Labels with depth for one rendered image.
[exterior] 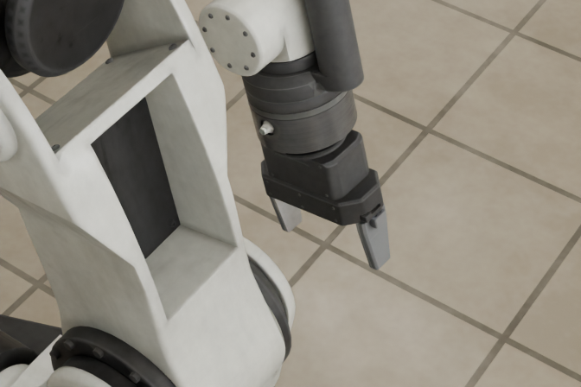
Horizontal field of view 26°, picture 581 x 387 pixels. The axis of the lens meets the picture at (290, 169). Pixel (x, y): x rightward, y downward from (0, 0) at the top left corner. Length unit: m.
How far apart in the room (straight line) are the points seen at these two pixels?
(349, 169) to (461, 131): 1.00
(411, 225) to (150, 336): 1.05
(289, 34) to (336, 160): 0.13
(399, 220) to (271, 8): 0.98
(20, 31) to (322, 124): 0.34
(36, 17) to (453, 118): 1.38
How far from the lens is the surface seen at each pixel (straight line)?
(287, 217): 1.18
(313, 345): 1.77
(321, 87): 1.01
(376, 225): 1.09
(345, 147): 1.07
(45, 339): 1.59
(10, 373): 1.36
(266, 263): 1.01
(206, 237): 0.95
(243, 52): 0.98
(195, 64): 0.86
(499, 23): 2.28
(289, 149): 1.05
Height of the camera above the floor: 1.43
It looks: 46 degrees down
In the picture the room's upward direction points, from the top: straight up
